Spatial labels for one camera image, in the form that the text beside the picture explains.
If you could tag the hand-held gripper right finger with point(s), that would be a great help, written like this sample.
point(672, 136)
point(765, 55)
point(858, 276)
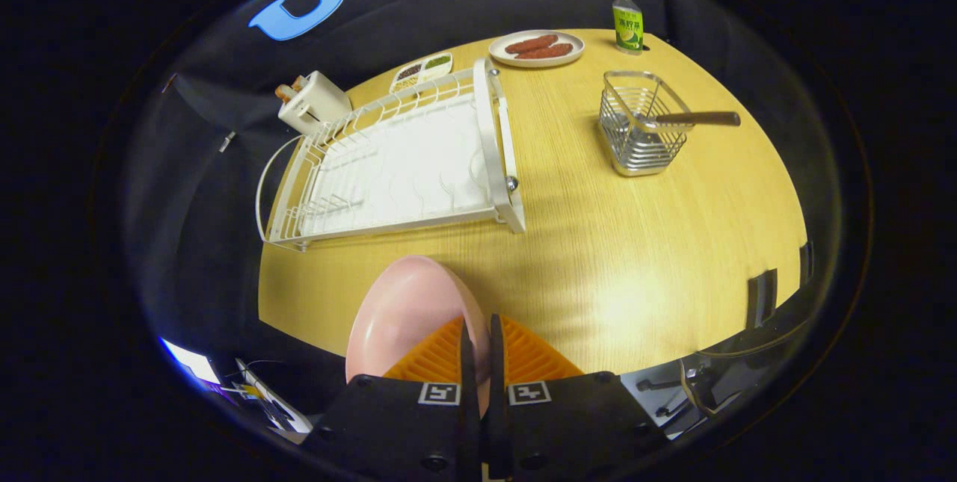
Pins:
point(497, 362)

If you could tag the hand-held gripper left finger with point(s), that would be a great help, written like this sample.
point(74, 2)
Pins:
point(467, 362)

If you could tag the pink plate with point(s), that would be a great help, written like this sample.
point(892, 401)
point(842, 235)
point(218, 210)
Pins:
point(404, 310)

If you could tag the white dish rack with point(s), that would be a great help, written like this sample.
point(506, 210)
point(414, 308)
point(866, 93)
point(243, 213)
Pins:
point(490, 138)

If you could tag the white oval sausage plate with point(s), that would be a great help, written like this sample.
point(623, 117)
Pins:
point(499, 54)

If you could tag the white desk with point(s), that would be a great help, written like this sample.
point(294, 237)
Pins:
point(288, 415)

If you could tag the black office chair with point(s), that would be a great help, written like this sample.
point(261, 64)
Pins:
point(762, 295)

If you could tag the white divided seed tray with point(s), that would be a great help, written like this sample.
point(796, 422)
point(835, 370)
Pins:
point(419, 72)

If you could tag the white toaster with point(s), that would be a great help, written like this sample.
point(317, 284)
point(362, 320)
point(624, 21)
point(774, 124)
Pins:
point(321, 101)

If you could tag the brown sausage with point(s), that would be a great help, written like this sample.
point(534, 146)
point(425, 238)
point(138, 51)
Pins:
point(546, 51)
point(531, 42)

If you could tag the toast bread slice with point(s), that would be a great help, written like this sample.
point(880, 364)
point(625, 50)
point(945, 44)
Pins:
point(299, 83)
point(284, 93)

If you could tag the silver cloth clip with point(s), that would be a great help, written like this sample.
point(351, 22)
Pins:
point(226, 141)

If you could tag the green label drink bottle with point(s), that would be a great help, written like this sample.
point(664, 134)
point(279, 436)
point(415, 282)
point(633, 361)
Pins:
point(628, 26)

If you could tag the pink cloth clip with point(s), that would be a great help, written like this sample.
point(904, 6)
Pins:
point(170, 83)

